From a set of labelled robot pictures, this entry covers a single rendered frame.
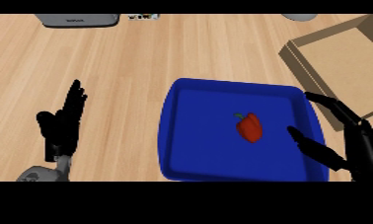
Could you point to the grey flat appliance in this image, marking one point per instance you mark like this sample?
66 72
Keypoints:
77 20

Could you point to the small multicoloured object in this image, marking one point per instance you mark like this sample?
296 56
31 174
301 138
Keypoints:
143 16

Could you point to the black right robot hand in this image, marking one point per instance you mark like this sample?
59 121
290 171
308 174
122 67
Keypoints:
357 142

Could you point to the open cardboard box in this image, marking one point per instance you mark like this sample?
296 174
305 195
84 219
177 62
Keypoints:
335 60

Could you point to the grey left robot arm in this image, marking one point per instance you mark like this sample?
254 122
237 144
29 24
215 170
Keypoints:
46 172

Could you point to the pale grey round object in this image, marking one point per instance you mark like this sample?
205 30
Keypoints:
299 16

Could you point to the red bell pepper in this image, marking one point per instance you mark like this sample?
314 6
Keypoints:
249 128

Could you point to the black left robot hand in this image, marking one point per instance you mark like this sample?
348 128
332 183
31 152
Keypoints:
65 126

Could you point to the blue plastic tray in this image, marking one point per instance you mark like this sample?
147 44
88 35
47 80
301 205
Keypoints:
214 149

